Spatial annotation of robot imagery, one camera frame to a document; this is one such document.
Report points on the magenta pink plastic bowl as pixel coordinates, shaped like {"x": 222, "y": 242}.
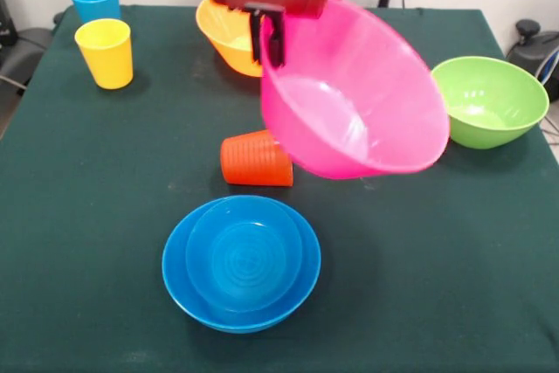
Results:
{"x": 349, "y": 98}

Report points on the large blue plastic bowl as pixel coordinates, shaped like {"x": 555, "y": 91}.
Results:
{"x": 174, "y": 268}

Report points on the yellow plastic cup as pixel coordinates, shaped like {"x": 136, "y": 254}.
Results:
{"x": 105, "y": 50}

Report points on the red-orange plastic cup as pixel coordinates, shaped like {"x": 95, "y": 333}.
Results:
{"x": 253, "y": 163}

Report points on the orange plastic bowl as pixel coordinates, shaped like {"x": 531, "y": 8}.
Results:
{"x": 227, "y": 36}

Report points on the gray pedestal foot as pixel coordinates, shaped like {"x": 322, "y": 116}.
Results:
{"x": 26, "y": 50}
{"x": 530, "y": 58}

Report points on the medium translucent blue bowl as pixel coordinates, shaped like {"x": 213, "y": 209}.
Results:
{"x": 244, "y": 259}

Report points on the lime green plastic bowl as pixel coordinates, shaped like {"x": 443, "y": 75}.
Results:
{"x": 493, "y": 106}

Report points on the dark green tablecloth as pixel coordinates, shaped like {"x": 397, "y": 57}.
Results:
{"x": 436, "y": 259}

